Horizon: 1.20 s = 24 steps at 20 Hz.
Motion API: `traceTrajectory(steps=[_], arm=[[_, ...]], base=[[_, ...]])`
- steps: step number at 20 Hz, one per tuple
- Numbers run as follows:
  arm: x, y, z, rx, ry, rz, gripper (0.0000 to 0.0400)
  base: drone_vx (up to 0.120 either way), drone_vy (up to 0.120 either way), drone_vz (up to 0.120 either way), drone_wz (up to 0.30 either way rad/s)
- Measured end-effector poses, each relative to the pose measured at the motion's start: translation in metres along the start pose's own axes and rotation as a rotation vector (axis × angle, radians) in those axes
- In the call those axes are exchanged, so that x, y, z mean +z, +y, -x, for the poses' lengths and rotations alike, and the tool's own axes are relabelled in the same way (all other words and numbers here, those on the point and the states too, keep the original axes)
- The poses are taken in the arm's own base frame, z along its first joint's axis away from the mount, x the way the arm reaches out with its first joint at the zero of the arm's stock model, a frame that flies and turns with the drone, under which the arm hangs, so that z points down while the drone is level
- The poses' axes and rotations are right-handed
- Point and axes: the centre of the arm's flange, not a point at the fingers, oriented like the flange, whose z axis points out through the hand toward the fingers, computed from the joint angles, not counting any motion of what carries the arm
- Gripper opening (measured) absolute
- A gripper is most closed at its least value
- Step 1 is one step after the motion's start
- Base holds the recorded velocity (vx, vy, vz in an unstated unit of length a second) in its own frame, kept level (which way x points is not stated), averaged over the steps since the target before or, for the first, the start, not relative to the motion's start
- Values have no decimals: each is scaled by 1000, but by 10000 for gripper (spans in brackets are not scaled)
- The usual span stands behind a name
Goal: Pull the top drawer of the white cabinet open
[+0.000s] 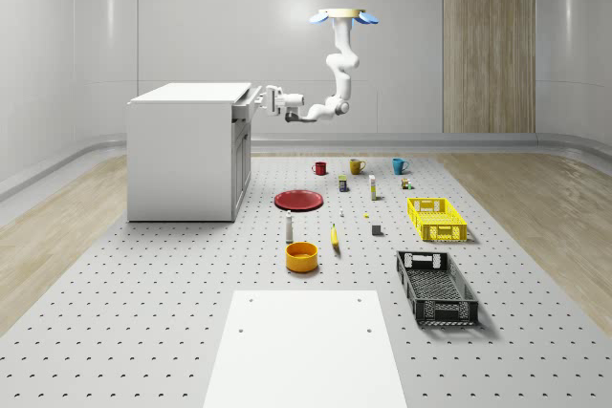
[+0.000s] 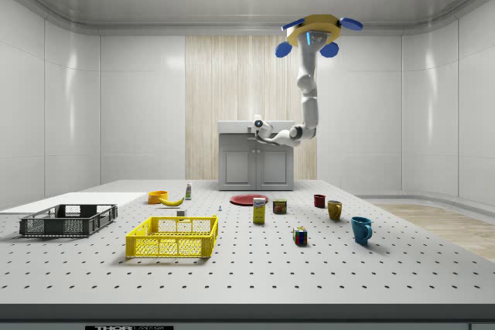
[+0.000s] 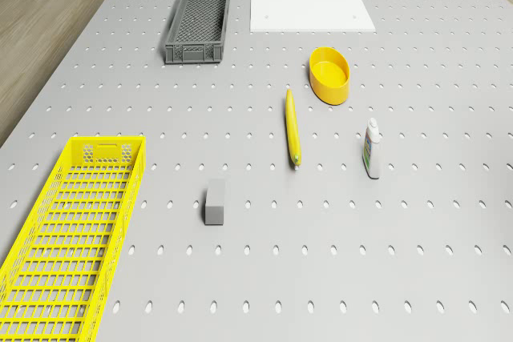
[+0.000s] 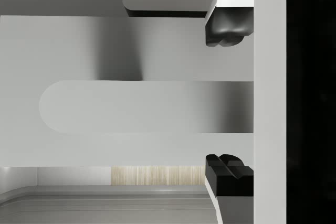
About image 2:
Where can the flat-sided can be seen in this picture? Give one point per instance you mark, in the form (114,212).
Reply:
(280,207)

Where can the banana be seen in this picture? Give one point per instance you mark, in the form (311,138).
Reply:
(172,203)

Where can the yellow basket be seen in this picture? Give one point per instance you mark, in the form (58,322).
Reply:
(168,247)

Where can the puzzle cube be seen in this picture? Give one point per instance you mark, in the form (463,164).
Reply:
(300,236)

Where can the small white bottle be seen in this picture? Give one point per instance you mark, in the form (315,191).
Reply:
(188,192)

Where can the red plate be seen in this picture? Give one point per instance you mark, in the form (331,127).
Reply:
(243,200)

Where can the dark grey basket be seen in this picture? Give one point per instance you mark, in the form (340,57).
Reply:
(58,226)

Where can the white drawer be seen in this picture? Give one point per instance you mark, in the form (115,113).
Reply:
(232,139)

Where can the white board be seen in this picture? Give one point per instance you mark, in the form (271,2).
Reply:
(77,200)

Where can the yellow bowl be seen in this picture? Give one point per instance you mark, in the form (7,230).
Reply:
(155,198)

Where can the red mug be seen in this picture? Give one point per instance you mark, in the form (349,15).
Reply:
(319,201)

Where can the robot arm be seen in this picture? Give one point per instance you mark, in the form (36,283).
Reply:
(310,109)

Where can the grey cube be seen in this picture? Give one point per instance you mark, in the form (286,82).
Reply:
(181,213)

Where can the white cabinet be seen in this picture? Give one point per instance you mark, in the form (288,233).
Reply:
(255,169)

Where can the yellow carton box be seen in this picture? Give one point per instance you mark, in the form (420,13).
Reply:
(259,212)

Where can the drone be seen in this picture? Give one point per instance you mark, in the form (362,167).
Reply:
(315,24)

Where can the blue mug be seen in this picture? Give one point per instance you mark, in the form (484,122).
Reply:
(360,231)

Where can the yellow mug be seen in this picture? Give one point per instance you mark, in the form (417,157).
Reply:
(333,211)

